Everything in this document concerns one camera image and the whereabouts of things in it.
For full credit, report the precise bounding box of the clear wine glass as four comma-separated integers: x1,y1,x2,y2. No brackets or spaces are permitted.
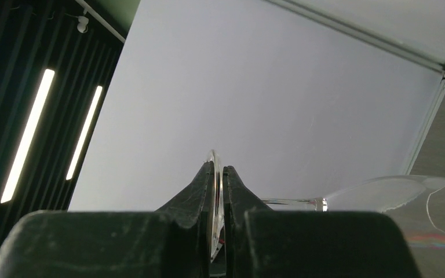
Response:
209,152,445,272

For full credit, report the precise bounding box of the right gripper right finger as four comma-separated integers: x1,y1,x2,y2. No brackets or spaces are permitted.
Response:
222,166,421,277

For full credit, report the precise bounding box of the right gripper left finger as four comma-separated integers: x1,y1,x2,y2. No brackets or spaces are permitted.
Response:
0,162,214,277

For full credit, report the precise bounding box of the round white ceiling fixture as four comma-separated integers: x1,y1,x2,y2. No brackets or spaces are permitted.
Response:
76,16,89,34

